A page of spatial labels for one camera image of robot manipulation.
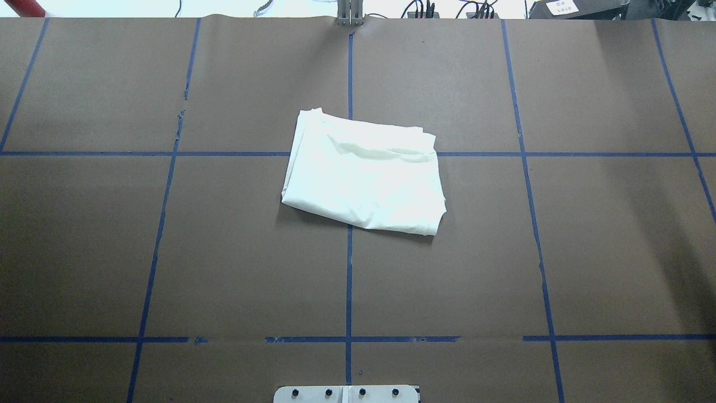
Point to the cream long-sleeve cat shirt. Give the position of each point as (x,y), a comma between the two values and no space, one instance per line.
(368,175)

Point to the black device white label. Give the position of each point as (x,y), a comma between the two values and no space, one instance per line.
(577,10)

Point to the red cylindrical bottle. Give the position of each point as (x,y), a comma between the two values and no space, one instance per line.
(27,8)

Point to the aluminium frame post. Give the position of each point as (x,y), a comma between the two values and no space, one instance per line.
(350,13)

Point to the white camera post base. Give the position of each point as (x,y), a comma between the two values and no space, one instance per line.
(348,393)

